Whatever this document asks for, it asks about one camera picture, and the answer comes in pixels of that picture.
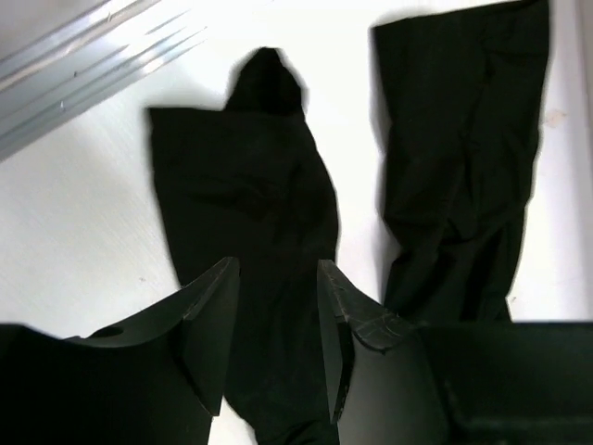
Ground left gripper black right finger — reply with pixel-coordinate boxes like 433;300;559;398
317;261;592;444

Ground black trousers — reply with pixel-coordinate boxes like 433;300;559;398
147;1;550;444

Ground aluminium left frame rail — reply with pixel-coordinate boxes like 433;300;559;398
1;1;206;159

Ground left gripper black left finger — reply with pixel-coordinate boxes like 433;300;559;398
1;258;239;444

